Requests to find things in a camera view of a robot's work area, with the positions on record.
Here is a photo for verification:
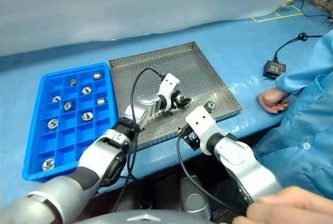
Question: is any thin black cable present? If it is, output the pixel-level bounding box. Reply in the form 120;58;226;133
292;0;333;24

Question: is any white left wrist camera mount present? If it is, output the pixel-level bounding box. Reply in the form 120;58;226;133
157;73;181;111

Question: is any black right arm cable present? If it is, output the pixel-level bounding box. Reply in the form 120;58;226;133
176;127;248;216

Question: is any black power adapter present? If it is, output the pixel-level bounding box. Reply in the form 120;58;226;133
262;59;287;80

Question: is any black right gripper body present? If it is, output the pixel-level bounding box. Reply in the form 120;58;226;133
183;130;201;152

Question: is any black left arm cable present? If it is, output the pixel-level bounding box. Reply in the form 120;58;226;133
110;67;166;213

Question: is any person in blue coat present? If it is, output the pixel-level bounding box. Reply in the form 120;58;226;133
253;28;333;198

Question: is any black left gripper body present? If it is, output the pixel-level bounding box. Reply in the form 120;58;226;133
170;90;183;110

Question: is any black adapter cable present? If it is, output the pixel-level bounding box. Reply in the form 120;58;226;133
274;32;325;62

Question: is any perforated metal tray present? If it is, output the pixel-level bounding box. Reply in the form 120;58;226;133
108;41;244;151

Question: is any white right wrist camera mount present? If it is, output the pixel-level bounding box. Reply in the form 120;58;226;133
185;105;225;156

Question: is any blue compartment tray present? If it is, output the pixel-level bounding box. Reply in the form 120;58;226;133
22;62;121;182

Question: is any bare person hand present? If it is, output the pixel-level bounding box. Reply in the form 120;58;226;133
258;88;289;115
231;185;333;224

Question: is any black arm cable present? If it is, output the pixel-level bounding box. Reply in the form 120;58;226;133
176;127;248;216
110;67;166;213

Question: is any silver rounded robot housing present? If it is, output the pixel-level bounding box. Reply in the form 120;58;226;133
179;176;213;221

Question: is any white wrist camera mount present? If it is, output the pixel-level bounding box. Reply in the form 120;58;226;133
157;73;181;111
185;105;225;156

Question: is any grey backdrop sheet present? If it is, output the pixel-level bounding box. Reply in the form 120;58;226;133
0;0;313;58

